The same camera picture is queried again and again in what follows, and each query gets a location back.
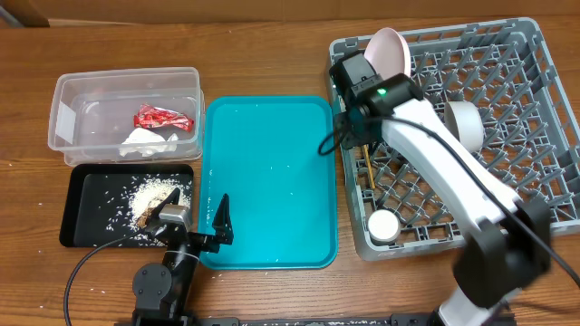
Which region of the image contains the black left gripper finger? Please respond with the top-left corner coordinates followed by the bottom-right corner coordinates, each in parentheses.
top-left (212, 194), bottom-right (234, 245)
top-left (152, 187), bottom-right (181, 209)

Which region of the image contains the wooden chopstick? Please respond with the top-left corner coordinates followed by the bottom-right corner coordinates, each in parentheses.
top-left (362, 144), bottom-right (376, 190)

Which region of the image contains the white napkin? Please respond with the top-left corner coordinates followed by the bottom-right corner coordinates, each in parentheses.
top-left (119, 128), bottom-right (179, 158)

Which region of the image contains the large white plate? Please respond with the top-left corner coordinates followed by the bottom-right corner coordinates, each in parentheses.
top-left (364, 28), bottom-right (411, 80)

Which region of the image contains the red snack wrapper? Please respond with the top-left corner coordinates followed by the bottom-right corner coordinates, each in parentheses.
top-left (133, 104), bottom-right (195, 132)

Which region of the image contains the white cup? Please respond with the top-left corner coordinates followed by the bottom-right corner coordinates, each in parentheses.
top-left (367, 209), bottom-right (401, 245)

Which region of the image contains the grey bowl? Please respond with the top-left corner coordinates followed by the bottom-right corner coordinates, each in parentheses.
top-left (444, 101), bottom-right (485, 152)

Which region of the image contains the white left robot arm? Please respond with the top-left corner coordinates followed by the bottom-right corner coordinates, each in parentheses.
top-left (63, 188), bottom-right (234, 326)

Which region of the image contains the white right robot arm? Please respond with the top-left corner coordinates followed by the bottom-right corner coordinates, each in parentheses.
top-left (327, 51), bottom-right (579, 325)

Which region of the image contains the spilled white rice pile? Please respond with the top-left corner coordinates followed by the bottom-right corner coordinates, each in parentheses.
top-left (98, 174), bottom-right (193, 236)

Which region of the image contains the black tray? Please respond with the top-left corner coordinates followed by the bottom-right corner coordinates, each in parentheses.
top-left (59, 163), bottom-right (194, 247)

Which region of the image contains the teal plastic tray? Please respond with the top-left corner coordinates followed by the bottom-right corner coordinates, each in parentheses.
top-left (198, 96), bottom-right (338, 270)

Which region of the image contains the clear plastic bin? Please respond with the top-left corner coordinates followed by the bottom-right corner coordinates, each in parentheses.
top-left (47, 67), bottom-right (206, 167)

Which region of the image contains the grey dish rack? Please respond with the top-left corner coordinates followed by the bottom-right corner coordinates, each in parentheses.
top-left (342, 18), bottom-right (579, 261)

